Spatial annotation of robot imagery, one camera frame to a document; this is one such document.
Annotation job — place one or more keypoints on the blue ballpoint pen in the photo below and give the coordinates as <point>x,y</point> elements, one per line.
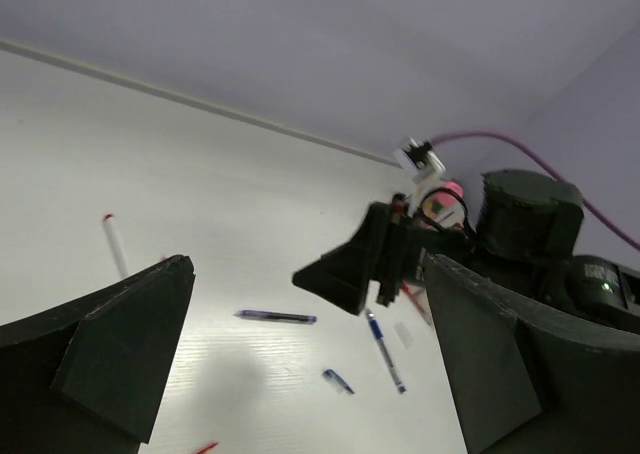
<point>379,338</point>

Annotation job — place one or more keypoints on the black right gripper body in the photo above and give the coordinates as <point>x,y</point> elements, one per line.
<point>523,241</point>

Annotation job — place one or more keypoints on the pink cap sticker bottle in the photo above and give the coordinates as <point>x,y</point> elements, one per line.
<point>444,209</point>

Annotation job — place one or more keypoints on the blue pen cap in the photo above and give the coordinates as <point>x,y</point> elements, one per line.
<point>332,376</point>

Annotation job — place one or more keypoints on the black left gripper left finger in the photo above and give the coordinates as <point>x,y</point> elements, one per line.
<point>89,375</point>

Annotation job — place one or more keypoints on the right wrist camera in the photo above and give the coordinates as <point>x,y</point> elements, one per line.
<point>421,164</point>

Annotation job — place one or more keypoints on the red cap white marker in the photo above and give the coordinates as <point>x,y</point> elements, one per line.
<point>115,245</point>

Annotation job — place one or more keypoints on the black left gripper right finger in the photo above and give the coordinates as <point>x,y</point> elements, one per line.
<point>528,378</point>

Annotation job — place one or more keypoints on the red pen cap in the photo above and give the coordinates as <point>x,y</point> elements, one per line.
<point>207,448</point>

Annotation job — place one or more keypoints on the red pen beside organizer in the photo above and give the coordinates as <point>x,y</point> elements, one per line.
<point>419,299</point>

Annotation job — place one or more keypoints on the purple gel pen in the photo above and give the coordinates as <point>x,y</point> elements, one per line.
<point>269,316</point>

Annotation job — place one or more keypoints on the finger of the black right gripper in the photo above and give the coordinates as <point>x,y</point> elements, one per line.
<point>342,275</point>

